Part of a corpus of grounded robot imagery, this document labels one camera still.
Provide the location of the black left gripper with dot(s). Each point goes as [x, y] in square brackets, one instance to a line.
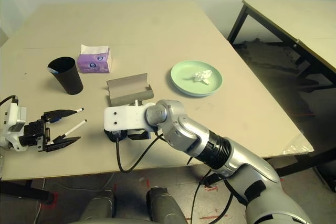
[35, 136]

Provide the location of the black sunglasses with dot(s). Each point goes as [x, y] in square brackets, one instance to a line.
[111, 134]

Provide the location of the black metal table leg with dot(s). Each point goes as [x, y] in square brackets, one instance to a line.
[21, 191]
[211, 179]

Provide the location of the grey robot right leg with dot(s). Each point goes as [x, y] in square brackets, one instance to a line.
[165, 205]

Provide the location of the black tapered cup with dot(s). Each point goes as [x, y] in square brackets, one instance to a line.
[69, 79]

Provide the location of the grey robot left leg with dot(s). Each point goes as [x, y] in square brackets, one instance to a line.
[98, 208]

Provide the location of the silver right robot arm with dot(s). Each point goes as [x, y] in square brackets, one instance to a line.
[204, 140]

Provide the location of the grey robot torso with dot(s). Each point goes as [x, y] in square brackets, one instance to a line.
[105, 221]

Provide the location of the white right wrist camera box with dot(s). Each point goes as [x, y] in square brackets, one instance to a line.
[126, 117]

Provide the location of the black framed side table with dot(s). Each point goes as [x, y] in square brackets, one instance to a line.
[302, 19]

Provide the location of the grey glasses case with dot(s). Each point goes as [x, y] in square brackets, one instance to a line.
[128, 90]

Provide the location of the white marker black cap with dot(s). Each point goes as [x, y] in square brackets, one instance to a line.
[76, 127]

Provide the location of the blue capped pen in cup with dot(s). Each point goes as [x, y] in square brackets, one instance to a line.
[53, 71]

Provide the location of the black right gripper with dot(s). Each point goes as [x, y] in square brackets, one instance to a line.
[139, 135]

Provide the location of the light green plastic plate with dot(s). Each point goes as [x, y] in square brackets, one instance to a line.
[189, 79]

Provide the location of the blue plastic plate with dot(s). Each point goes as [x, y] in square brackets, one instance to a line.
[197, 95]

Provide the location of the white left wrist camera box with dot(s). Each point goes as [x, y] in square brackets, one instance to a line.
[14, 119]

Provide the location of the purple tissue pack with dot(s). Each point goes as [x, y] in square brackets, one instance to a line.
[94, 64]

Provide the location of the black table base beam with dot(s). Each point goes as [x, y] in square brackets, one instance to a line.
[309, 162]

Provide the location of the white marker blue cap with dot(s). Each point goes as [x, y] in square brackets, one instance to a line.
[79, 109]

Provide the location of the white tissue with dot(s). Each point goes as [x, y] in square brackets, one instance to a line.
[202, 76]

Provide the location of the clear plastic wrap scrap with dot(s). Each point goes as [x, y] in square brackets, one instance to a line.
[299, 145]

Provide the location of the grey robot leg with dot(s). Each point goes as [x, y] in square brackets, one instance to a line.
[165, 205]
[98, 208]

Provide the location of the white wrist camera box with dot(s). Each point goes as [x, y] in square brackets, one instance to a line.
[126, 117]
[14, 119]

